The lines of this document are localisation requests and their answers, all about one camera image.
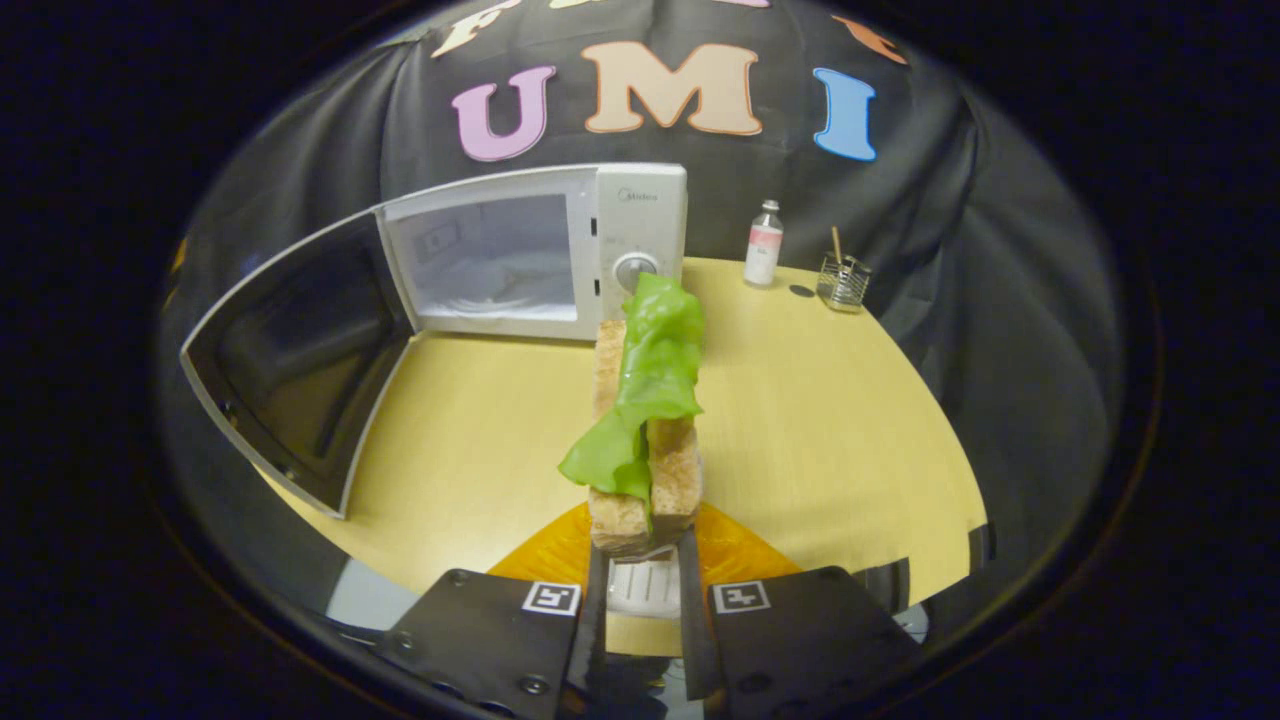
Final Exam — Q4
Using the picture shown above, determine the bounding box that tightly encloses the clear bottle with pink label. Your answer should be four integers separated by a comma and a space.
743, 199, 784, 288

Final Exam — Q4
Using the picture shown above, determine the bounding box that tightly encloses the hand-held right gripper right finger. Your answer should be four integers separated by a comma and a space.
678, 500, 921, 716

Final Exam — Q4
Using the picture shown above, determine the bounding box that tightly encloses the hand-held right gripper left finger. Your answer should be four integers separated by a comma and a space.
375, 500, 611, 720

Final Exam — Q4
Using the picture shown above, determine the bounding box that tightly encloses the wire mesh holder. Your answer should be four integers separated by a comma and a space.
817, 252, 872, 313

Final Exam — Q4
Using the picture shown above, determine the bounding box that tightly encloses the lettuce bread sandwich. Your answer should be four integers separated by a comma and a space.
558, 272, 706, 558

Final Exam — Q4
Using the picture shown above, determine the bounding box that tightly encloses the white microwave oven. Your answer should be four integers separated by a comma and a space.
180, 163, 689, 519

